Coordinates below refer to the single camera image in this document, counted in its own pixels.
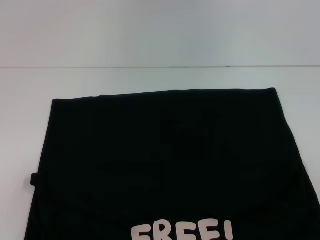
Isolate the black t-shirt with white print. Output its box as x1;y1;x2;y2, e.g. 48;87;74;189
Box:
23;87;320;240

